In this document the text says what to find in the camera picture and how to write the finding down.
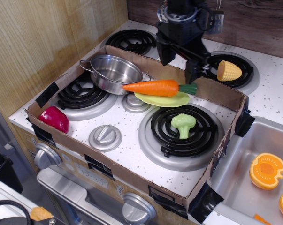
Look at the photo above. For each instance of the stainless steel sink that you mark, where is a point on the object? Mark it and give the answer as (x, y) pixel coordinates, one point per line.
(231, 179)

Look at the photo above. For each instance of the brown cardboard fence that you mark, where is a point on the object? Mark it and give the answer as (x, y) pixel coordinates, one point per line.
(179, 188)

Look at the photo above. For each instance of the large orange pumpkin half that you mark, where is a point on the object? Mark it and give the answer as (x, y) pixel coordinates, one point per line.
(266, 170)

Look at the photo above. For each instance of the light green plastic plate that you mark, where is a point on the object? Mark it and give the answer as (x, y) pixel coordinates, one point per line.
(179, 99)

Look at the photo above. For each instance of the front silver stove knob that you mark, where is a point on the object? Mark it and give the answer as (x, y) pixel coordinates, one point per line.
(105, 138)

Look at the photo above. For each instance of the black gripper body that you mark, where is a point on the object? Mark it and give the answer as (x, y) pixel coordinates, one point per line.
(185, 32)

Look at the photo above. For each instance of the hanging metal strainer ladle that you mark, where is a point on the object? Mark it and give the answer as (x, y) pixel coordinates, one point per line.
(160, 13)

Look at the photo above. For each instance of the yellow toy corn cob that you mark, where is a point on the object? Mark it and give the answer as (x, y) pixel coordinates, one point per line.
(228, 71)

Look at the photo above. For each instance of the front right black burner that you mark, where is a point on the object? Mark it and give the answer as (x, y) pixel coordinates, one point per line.
(201, 137)

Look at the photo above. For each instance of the middle silver stove knob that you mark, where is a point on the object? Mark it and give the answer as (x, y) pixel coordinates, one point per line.
(133, 104)

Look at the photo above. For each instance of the silver oven knob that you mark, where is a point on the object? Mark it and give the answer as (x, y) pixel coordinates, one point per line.
(136, 210)
(46, 156)

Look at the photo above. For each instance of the orange object bottom left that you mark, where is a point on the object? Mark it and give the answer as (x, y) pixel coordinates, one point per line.
(40, 213)

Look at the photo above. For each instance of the orange toy carrot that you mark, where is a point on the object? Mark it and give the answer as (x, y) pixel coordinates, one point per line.
(164, 88)

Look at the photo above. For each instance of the silver stove knob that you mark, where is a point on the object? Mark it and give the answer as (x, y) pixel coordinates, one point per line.
(105, 138)
(133, 104)

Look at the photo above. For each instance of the left silver oven knob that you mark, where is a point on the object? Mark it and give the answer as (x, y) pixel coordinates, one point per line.
(46, 156)

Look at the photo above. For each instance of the back right black burner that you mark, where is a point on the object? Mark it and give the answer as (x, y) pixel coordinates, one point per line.
(246, 68)

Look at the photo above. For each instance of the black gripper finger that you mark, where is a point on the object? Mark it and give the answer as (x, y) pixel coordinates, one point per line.
(195, 69)
(166, 53)

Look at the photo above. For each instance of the green toy broccoli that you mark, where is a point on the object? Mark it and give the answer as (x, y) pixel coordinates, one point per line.
(183, 123)

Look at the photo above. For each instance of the back left black burner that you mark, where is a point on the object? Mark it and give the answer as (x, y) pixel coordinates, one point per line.
(137, 41)

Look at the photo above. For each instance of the hanging metal slotted spatula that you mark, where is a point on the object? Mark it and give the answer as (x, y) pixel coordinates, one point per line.
(215, 19)

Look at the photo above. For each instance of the silver oven door handle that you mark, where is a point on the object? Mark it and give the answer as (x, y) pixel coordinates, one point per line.
(82, 204)

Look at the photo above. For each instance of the stainless steel pot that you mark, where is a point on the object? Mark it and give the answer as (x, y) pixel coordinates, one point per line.
(110, 73)

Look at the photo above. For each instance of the right silver oven knob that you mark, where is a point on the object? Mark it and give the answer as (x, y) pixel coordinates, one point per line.
(136, 210)

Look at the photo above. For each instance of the red toy pepper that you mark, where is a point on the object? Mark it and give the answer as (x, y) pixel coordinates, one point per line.
(55, 118)

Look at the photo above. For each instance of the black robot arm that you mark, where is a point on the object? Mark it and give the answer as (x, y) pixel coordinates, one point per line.
(183, 7)

